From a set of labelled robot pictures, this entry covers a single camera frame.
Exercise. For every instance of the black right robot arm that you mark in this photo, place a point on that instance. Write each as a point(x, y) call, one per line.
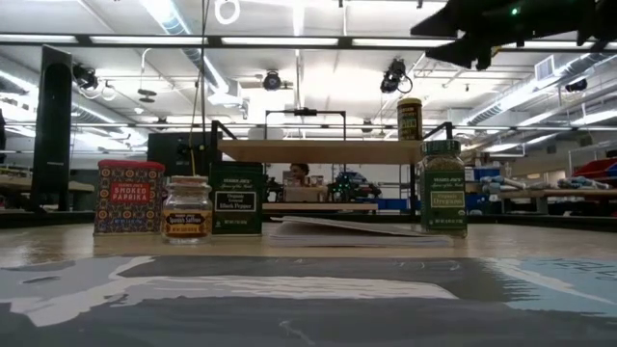
point(554, 24)

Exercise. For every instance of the distant black robot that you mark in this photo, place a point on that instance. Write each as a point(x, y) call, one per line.
point(272, 190)
point(352, 190)

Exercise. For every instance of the blue storage bin shelf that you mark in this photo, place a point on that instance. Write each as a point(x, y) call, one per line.
point(482, 202)

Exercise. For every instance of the red smoked paprika tin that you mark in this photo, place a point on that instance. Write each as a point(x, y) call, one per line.
point(129, 197)

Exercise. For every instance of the distant wooden table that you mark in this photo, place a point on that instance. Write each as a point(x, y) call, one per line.
point(328, 206)

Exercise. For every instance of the Acadia picture book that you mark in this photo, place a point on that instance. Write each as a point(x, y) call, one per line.
point(337, 236)

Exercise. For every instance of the green-lid oregano glass jar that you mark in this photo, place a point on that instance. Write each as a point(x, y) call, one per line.
point(443, 197)

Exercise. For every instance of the black box behind table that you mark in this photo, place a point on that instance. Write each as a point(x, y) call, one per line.
point(169, 152)

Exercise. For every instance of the black metal table frame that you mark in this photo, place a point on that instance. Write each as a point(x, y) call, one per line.
point(530, 222)

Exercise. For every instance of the tall black column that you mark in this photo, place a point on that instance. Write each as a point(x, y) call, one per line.
point(51, 120)

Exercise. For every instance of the beige cardboard box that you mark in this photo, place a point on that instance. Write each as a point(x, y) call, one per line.
point(303, 194)

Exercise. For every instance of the workbench with fabric rolls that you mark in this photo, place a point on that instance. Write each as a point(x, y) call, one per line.
point(554, 194)

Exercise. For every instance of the small glass saffron jar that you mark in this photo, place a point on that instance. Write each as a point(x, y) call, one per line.
point(187, 217)

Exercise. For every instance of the yellow-lid onion spice jar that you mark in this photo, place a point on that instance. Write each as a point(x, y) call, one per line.
point(410, 120)

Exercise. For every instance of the wooden shelf black metal legs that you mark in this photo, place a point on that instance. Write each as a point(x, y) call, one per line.
point(318, 152)

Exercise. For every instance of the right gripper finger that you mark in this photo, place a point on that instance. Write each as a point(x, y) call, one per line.
point(465, 50)
point(441, 26)

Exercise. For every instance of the person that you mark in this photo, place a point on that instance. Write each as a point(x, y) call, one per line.
point(300, 173)

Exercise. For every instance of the wooden side bench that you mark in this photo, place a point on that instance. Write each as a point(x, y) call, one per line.
point(82, 186)

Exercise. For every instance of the black ceiling camera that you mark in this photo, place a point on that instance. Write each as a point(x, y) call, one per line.
point(272, 80)
point(393, 77)
point(576, 85)
point(86, 77)

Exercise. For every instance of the dark green black pepper tin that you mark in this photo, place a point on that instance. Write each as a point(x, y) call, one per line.
point(236, 202)

